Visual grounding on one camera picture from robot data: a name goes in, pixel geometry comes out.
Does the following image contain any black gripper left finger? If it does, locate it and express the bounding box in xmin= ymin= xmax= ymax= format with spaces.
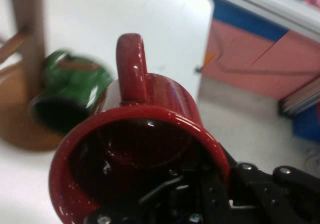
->
xmin=138 ymin=158 xmax=230 ymax=224

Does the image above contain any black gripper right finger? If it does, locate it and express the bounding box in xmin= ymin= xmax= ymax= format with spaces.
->
xmin=219 ymin=143 xmax=320 ymax=224

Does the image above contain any red ceramic mug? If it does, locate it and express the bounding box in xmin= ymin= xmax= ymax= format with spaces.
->
xmin=48 ymin=32 xmax=231 ymax=224

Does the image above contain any blue floor panel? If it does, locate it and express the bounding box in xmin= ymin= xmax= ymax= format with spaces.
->
xmin=291 ymin=103 xmax=320 ymax=144
xmin=211 ymin=0 xmax=289 ymax=45

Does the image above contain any aluminium profile bar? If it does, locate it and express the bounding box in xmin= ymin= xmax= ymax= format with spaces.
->
xmin=278 ymin=76 xmax=320 ymax=117

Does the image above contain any orange floor mat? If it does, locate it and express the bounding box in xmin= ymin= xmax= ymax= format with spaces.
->
xmin=201 ymin=18 xmax=320 ymax=100

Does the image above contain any green ceramic mug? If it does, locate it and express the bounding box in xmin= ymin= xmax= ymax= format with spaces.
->
xmin=29 ymin=48 xmax=115 ymax=135

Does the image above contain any brown wooden mug tree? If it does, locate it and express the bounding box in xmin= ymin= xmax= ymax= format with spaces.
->
xmin=0 ymin=0 xmax=109 ymax=152

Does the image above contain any low aluminium frame rail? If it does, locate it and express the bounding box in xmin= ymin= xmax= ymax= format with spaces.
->
xmin=194 ymin=0 xmax=320 ymax=44

